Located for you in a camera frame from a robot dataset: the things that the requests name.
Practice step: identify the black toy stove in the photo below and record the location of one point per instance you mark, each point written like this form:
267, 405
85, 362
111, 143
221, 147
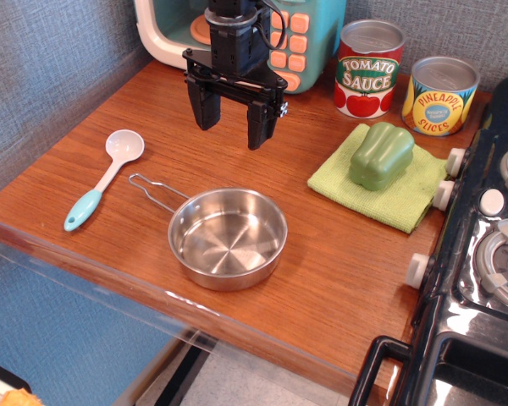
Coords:
458, 353

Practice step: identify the green cloth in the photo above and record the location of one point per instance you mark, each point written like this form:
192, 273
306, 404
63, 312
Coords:
402, 204

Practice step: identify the white ladle teal handle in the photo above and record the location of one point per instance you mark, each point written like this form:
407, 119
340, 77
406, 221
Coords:
122, 146

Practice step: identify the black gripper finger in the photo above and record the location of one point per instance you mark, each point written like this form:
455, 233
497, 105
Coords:
205, 102
261, 119

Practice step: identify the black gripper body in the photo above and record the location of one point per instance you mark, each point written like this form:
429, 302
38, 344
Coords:
237, 61

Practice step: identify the tomato sauce can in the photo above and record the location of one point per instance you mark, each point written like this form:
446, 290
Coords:
367, 68

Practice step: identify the stainless steel pan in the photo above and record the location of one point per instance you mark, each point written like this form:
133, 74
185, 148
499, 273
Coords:
226, 239

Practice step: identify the teal toy microwave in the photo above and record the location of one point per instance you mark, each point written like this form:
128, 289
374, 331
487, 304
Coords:
312, 35

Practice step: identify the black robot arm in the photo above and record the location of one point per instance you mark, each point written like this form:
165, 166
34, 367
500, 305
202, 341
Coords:
233, 6

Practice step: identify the green toy bell pepper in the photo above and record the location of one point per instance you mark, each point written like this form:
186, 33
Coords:
384, 154

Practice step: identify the pineapple slices can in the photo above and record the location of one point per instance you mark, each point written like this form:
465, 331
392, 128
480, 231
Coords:
439, 95

